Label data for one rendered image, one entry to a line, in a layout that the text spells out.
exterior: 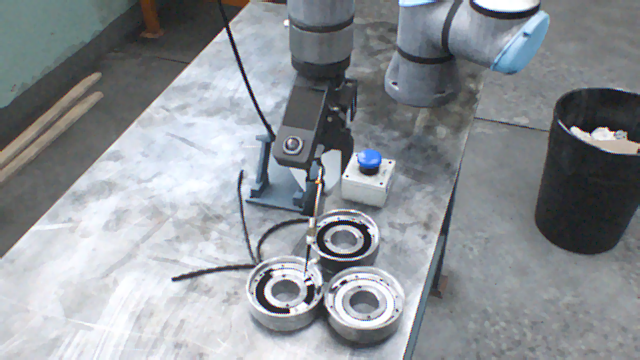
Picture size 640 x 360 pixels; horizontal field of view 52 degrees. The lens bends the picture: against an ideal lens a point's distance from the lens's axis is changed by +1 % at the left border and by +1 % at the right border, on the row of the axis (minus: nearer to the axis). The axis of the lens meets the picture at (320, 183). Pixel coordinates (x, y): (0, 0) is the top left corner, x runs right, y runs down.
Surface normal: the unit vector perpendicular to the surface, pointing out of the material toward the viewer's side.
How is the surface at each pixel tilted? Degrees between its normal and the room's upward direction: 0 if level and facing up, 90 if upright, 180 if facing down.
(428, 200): 0
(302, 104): 31
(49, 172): 0
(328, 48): 89
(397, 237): 0
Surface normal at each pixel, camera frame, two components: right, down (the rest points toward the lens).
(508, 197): 0.00, -0.76
